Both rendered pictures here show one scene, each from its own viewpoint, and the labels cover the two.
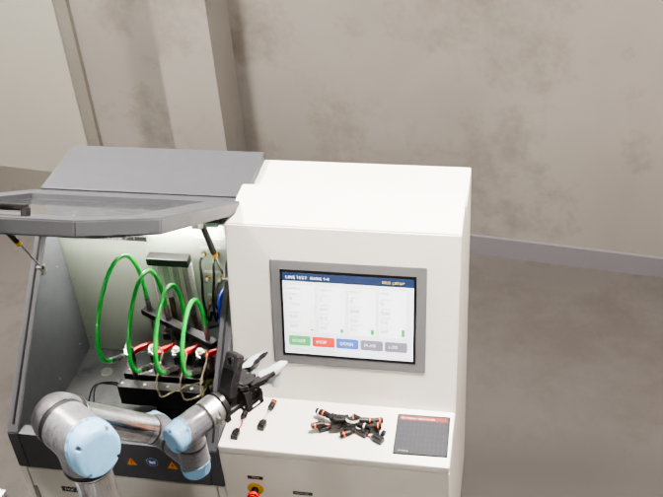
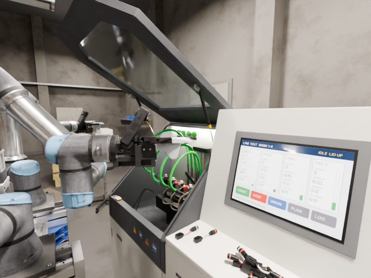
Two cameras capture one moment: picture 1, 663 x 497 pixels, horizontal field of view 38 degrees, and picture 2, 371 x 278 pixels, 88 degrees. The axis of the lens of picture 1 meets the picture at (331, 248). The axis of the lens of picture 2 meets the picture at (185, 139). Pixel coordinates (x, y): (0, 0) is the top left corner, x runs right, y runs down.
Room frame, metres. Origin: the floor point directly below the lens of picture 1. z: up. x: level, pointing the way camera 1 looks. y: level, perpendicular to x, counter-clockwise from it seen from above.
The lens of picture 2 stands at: (1.39, -0.15, 1.53)
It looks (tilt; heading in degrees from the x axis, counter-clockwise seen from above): 8 degrees down; 36
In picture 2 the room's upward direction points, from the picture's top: straight up
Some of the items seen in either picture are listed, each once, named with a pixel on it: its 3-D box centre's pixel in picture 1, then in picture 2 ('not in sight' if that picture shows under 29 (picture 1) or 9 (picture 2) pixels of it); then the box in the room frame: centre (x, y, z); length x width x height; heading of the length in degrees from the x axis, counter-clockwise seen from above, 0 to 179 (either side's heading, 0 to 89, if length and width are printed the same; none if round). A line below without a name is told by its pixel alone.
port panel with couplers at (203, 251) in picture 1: (218, 278); not in sight; (2.52, 0.38, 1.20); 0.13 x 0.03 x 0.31; 77
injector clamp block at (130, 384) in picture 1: (175, 395); (177, 212); (2.29, 0.56, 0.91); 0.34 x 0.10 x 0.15; 77
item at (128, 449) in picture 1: (117, 454); (133, 224); (2.08, 0.73, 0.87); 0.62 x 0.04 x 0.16; 77
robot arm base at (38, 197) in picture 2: not in sight; (28, 194); (1.71, 1.13, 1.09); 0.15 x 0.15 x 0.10
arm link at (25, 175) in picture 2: not in sight; (25, 174); (1.71, 1.14, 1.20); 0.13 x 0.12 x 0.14; 96
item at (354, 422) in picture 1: (348, 423); (259, 270); (2.01, -0.01, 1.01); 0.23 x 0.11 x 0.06; 77
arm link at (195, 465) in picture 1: (189, 453); (79, 183); (1.64, 0.40, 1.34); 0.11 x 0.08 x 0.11; 44
